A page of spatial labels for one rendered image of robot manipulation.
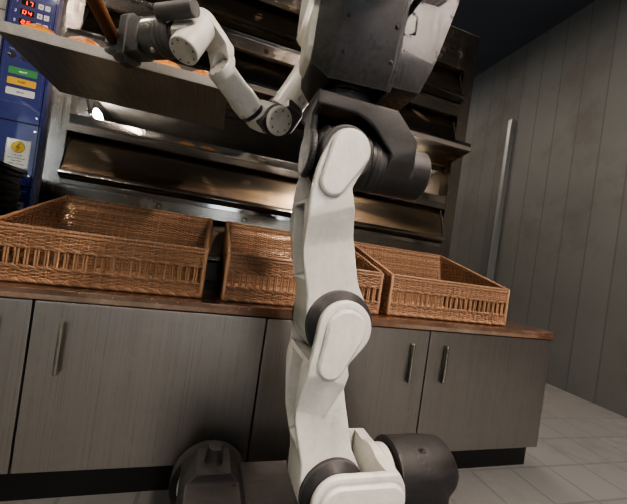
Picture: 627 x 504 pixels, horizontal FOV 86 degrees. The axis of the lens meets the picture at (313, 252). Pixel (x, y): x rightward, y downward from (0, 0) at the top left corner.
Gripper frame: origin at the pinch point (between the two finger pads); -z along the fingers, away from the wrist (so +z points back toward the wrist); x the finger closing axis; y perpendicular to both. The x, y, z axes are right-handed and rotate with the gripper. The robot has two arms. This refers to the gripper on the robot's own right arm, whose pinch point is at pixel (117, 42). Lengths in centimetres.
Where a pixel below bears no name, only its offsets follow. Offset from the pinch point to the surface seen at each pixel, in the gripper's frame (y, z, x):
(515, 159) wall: -308, 151, 72
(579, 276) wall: -245, 192, -36
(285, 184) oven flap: -86, 11, -14
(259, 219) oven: -78, 4, -33
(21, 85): -21, -71, 2
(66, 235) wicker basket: -4, -14, -49
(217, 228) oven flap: -69, -12, -40
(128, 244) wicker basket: -13, -2, -50
